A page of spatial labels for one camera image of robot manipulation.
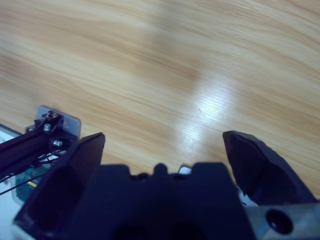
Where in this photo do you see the black orange cable tangle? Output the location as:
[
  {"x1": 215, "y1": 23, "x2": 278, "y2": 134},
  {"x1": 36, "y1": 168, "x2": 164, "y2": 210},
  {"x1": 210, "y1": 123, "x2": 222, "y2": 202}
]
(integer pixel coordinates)
[{"x1": 0, "y1": 146, "x2": 70, "y2": 196}]

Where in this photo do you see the green circuit board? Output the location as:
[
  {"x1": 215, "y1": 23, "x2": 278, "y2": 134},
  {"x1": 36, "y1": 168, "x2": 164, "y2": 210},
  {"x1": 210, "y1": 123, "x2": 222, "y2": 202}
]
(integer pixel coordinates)
[{"x1": 12, "y1": 166, "x2": 43, "y2": 202}]

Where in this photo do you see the dark brown camera post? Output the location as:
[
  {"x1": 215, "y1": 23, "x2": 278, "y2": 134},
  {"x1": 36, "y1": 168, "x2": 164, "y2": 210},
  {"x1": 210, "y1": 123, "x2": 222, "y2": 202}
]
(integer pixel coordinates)
[{"x1": 0, "y1": 129, "x2": 50, "y2": 177}]

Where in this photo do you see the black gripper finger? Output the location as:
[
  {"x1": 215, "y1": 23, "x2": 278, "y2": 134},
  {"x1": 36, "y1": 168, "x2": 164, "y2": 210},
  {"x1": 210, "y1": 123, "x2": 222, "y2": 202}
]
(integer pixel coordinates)
[
  {"x1": 13, "y1": 131, "x2": 106, "y2": 236},
  {"x1": 222, "y1": 129, "x2": 319, "y2": 208}
]

